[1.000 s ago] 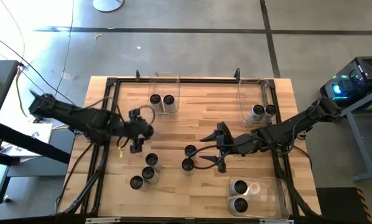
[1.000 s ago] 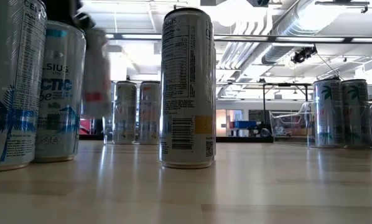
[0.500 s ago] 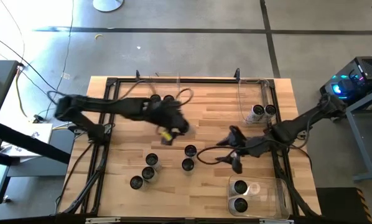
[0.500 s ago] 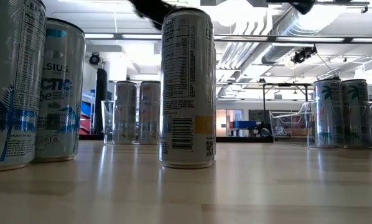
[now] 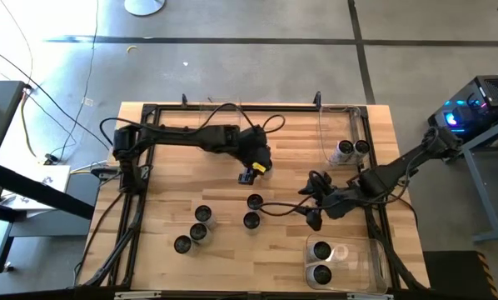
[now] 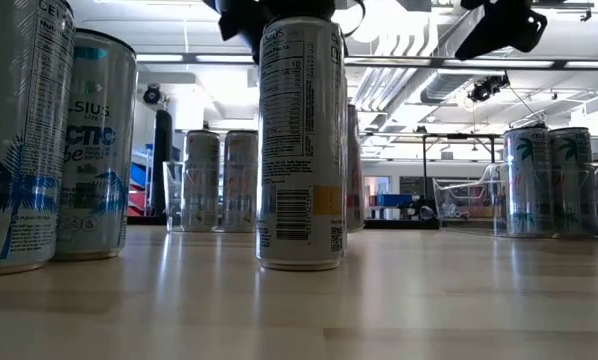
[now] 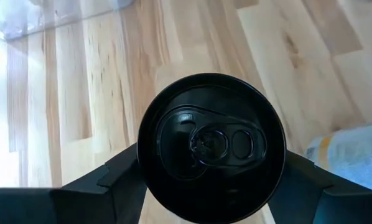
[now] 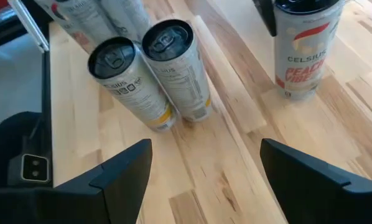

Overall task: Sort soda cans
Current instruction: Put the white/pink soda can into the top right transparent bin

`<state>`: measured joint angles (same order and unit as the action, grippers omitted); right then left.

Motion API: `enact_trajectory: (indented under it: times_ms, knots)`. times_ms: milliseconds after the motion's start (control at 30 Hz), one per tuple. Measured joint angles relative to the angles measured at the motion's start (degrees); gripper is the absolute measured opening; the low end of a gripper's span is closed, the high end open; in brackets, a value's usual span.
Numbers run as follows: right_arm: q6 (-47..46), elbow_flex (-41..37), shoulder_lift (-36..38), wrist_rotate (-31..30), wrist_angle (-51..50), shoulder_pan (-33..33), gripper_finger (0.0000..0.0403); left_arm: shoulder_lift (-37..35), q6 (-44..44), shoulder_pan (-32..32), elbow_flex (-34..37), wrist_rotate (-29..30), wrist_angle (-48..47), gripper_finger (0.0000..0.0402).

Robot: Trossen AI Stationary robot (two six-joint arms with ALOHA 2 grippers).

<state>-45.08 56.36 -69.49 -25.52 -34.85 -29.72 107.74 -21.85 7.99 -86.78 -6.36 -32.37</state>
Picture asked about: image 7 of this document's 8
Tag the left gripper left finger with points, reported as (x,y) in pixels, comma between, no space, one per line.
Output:
(105,196)

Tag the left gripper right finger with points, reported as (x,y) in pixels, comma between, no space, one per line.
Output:
(313,199)

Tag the Celsius Tropical Vibe can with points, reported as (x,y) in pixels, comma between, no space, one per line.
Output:
(351,158)
(211,140)

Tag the clear plastic bin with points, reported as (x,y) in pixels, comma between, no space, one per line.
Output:
(64,15)

